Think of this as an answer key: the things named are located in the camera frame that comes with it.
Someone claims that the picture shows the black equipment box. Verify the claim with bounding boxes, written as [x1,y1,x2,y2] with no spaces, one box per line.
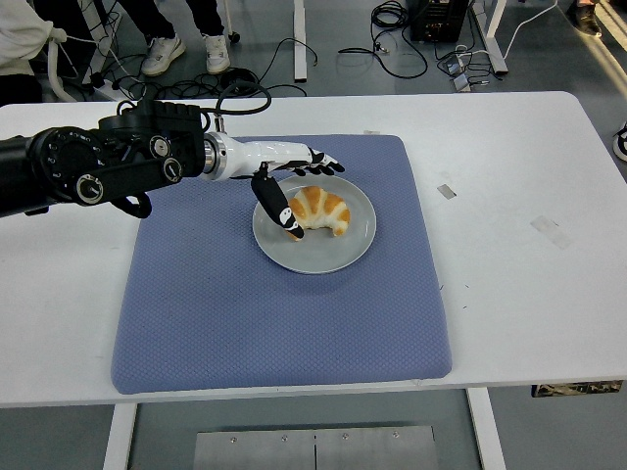
[410,0,471,43]

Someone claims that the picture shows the black cable coil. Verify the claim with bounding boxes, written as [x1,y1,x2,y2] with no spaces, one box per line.
[195,67,309,99]

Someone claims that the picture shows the seated person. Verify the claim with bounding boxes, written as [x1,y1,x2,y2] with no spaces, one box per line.
[0,0,69,107]

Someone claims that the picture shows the white background desk leg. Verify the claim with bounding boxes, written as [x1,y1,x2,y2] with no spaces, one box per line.
[477,0,509,75]
[292,0,309,82]

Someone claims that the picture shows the standing person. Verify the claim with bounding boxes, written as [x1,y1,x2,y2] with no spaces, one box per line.
[115,0,231,77]

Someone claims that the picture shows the croissant bread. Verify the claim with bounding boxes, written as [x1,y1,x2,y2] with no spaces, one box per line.
[286,185,353,242]

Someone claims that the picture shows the white table leg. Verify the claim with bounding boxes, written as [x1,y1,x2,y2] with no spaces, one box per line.
[102,401,139,470]
[464,387,507,470]

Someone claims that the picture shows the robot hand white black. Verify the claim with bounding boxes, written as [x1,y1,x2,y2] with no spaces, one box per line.
[215,134,346,242]

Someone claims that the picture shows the black cable loops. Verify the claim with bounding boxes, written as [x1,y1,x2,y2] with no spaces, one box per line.
[337,0,431,79]

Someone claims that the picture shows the grey round plate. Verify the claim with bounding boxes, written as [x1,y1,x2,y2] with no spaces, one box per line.
[252,174,378,275]

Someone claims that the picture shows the blue quilted mat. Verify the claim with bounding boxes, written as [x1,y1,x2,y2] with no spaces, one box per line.
[111,134,454,396]

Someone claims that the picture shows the person's dark shoe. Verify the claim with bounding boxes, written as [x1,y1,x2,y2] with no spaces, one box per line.
[567,0,603,39]

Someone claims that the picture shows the white chair frame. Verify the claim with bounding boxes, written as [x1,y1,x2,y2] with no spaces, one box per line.
[47,39,80,103]

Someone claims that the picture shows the person's black white shoe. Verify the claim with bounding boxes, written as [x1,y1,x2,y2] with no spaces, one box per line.
[611,121,627,164]

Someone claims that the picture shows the white power strip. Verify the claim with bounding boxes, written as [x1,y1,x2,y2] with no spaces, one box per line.
[91,71,122,102]

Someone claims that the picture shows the large clear tape piece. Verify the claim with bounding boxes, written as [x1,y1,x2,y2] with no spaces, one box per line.
[530,215,575,252]

